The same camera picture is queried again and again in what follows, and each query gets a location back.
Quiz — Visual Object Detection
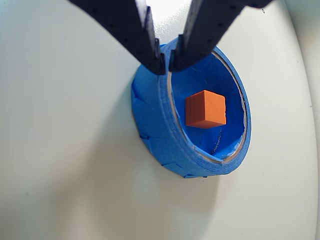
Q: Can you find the blue tape roll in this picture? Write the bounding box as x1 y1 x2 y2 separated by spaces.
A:
131 37 252 179

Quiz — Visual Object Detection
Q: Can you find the small cube block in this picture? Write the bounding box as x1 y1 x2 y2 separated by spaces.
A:
184 89 227 130

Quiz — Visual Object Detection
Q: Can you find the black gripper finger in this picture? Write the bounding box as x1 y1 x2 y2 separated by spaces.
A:
169 0 273 73
68 0 167 76

